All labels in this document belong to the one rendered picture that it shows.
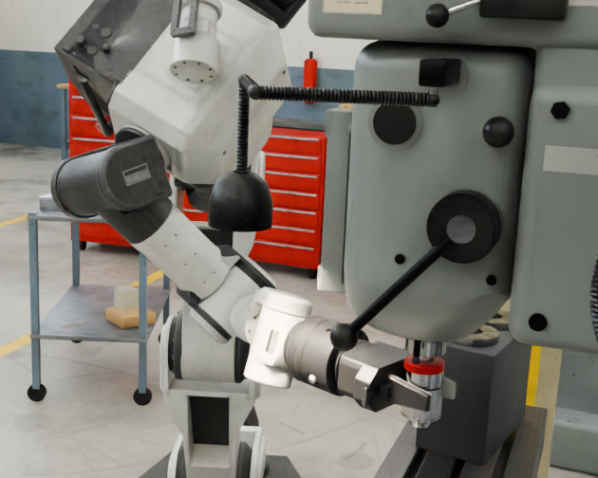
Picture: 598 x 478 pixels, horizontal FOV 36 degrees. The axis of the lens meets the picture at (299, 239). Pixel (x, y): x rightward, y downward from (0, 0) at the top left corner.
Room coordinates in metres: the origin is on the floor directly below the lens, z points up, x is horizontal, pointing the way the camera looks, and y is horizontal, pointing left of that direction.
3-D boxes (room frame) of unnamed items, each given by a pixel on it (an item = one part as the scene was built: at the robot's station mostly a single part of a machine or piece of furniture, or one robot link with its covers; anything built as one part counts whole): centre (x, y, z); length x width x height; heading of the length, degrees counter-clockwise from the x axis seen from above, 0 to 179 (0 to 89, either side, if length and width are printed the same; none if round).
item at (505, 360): (1.47, -0.31, 1.07); 0.22 x 0.12 x 0.20; 150
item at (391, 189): (1.01, -0.16, 1.47); 0.21 x 0.19 x 0.32; 161
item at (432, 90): (0.87, -0.12, 1.60); 0.08 x 0.02 x 0.04; 161
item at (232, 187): (1.01, 0.07, 1.45); 0.07 x 0.07 x 0.06
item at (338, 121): (1.05, -0.05, 1.45); 0.04 x 0.04 x 0.21; 71
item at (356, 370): (1.07, -0.08, 1.23); 0.13 x 0.12 x 0.10; 138
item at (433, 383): (1.01, -0.15, 1.23); 0.05 x 0.05 x 0.06
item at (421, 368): (1.01, -0.15, 1.26); 0.05 x 0.05 x 0.01
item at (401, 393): (0.99, -0.13, 1.23); 0.06 x 0.02 x 0.03; 48
